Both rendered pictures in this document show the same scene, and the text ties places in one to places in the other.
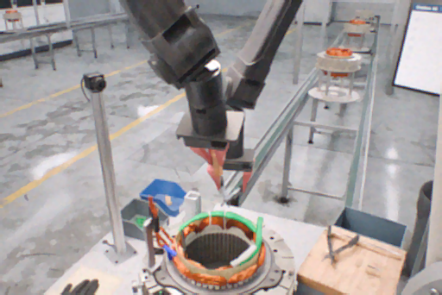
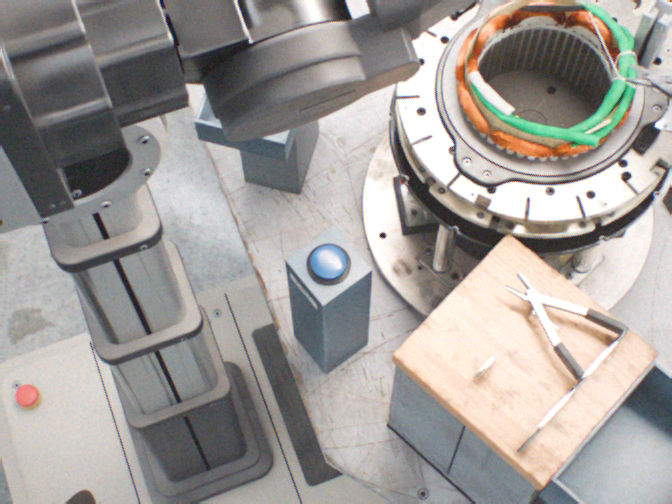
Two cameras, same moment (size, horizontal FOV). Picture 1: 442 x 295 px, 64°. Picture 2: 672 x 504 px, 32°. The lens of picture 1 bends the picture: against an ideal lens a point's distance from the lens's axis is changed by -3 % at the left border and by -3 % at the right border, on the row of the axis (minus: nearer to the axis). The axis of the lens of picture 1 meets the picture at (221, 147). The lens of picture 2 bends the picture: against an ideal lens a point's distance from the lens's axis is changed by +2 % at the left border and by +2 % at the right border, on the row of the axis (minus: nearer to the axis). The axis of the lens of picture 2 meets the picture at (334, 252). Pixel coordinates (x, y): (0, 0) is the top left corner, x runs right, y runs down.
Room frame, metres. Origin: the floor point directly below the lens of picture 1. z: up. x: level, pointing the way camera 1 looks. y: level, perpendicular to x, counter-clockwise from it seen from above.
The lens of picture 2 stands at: (0.49, -0.71, 2.23)
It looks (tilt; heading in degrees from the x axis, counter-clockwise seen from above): 67 degrees down; 100
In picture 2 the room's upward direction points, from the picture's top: 1 degrees counter-clockwise
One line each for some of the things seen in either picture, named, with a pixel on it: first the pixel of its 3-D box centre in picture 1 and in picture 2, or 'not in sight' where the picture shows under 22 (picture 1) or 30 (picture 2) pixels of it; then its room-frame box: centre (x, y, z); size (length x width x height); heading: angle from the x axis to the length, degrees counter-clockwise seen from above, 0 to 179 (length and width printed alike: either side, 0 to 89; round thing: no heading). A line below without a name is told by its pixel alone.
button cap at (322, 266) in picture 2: not in sight; (328, 262); (0.39, -0.22, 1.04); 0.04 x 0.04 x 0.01
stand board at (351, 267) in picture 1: (353, 266); (523, 356); (0.61, -0.29, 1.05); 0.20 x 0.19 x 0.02; 147
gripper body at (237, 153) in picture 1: (230, 146); not in sight; (0.75, -0.02, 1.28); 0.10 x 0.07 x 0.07; 79
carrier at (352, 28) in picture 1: (355, 36); not in sight; (4.67, -1.68, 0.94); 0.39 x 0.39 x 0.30
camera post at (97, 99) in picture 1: (109, 180); not in sight; (0.96, 0.34, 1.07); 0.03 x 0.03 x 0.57; 43
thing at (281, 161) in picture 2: not in sight; (277, 105); (0.28, 0.04, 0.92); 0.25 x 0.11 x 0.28; 84
